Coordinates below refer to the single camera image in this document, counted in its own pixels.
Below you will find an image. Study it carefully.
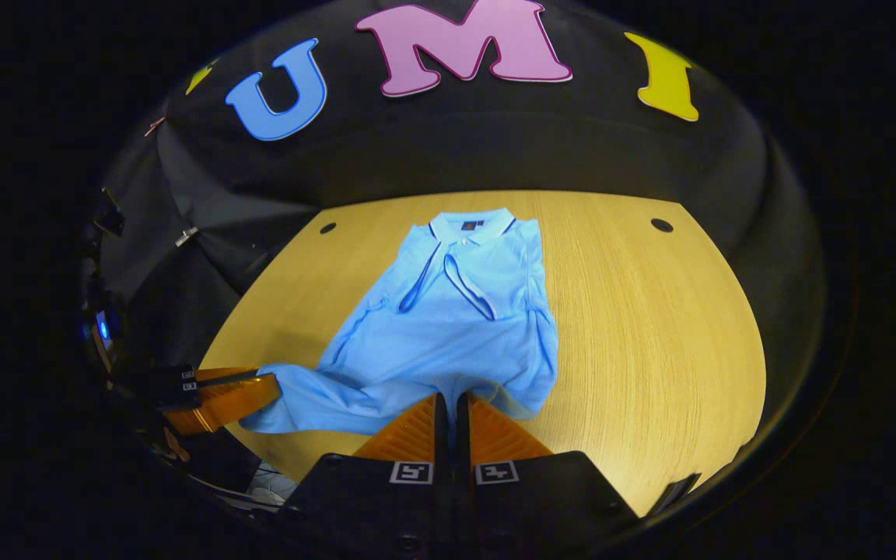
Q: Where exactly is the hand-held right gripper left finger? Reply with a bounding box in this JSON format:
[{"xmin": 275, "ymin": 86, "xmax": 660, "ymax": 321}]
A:
[{"xmin": 281, "ymin": 391, "xmax": 453, "ymax": 560}]

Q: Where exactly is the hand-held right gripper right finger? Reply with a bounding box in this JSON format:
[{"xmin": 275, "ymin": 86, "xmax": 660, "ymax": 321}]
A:
[{"xmin": 456, "ymin": 391, "xmax": 639, "ymax": 560}]

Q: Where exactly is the light blue T-shirt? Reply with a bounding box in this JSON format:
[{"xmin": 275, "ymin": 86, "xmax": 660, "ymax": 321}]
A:
[{"xmin": 240, "ymin": 207, "xmax": 560, "ymax": 435}]

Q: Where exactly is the black backdrop cloth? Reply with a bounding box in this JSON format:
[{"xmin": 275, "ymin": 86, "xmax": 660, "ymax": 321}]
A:
[{"xmin": 94, "ymin": 0, "xmax": 828, "ymax": 436}]

